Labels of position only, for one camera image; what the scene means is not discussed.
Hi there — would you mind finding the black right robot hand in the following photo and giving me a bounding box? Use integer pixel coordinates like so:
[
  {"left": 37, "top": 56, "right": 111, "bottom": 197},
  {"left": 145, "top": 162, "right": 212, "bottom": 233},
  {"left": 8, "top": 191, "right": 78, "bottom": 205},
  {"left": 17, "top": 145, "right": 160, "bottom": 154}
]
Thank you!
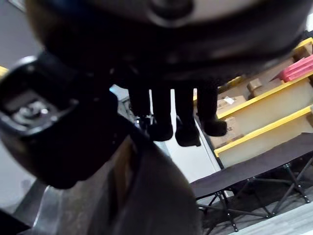
[{"left": 0, "top": 0, "right": 313, "bottom": 189}]

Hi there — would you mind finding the yellow storage shelf with boxes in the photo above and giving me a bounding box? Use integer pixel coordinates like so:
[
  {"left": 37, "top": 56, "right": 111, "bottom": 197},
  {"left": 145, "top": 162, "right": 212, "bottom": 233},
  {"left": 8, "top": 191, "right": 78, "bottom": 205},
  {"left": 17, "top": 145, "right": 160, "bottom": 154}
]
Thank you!
[{"left": 213, "top": 36, "right": 313, "bottom": 170}]

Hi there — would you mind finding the cardboard box with white label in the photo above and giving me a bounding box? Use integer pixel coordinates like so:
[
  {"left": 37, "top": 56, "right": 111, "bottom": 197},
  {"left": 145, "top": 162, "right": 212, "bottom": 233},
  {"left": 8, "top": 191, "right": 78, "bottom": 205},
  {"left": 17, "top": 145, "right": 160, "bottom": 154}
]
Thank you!
[{"left": 216, "top": 95, "right": 248, "bottom": 118}]

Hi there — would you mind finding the small brown cardboard box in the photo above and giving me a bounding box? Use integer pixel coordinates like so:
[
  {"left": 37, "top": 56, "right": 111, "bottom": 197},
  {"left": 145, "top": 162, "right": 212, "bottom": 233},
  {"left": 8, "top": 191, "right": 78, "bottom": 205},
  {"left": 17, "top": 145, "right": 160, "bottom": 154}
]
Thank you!
[{"left": 246, "top": 77, "right": 268, "bottom": 99}]

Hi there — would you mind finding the white panel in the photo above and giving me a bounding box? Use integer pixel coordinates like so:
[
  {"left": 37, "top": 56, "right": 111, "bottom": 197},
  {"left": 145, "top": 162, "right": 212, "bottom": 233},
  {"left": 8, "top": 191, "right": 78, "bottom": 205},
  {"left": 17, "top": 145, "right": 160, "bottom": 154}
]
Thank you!
[{"left": 150, "top": 88, "right": 224, "bottom": 187}]

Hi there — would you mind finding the red flat package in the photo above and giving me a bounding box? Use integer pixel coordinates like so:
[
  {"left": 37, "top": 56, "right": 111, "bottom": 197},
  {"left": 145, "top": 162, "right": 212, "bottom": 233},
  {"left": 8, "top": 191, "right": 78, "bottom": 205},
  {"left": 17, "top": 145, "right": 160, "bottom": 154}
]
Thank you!
[{"left": 278, "top": 56, "right": 313, "bottom": 83}]

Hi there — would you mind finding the black folding cot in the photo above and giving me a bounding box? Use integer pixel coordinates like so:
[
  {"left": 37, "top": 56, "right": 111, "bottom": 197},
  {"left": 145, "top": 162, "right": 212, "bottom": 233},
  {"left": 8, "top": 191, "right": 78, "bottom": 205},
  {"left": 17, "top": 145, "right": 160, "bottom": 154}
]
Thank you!
[{"left": 190, "top": 132, "right": 313, "bottom": 233}]

